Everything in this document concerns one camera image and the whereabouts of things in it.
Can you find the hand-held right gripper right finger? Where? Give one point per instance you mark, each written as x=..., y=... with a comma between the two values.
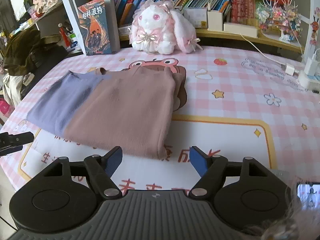
x=198, y=162

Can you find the colourful flower ornament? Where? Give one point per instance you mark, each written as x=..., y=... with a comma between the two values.
x=280, y=15

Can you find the white pen holder box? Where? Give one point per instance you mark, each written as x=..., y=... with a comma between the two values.
x=215, y=21

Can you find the dark orange cover book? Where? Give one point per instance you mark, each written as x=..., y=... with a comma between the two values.
x=96, y=27

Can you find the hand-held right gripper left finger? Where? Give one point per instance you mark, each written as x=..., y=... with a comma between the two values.
x=113, y=161

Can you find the red boxed book set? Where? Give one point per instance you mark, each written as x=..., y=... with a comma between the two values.
x=242, y=7

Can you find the white power strip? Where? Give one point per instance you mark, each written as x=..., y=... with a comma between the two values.
x=308, y=81

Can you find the wooden bookshelf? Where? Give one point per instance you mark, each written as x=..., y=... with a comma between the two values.
x=270, y=41

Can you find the dark olive jacket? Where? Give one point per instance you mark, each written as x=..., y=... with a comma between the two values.
x=20, y=52

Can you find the flat white box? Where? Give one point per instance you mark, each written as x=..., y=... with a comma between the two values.
x=240, y=30

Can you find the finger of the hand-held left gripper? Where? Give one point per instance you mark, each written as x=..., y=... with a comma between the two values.
x=20, y=137

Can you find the purple and brown sweater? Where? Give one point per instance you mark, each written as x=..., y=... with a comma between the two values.
x=120, y=110

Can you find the black chair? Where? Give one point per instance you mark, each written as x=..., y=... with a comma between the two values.
x=47, y=62

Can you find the white charger plug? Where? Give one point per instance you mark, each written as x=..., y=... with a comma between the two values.
x=311, y=65

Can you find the black smartphone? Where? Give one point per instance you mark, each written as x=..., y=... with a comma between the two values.
x=308, y=195

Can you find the white cup with blue print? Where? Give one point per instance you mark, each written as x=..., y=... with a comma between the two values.
x=75, y=43

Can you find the white cloth bag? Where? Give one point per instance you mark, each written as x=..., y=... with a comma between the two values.
x=15, y=87

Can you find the white and pink plush bunny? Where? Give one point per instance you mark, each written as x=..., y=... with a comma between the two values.
x=152, y=20

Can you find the cartoon deer sticker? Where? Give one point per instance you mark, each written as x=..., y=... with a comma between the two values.
x=314, y=26

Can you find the red tassel ornament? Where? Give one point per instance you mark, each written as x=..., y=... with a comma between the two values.
x=63, y=36

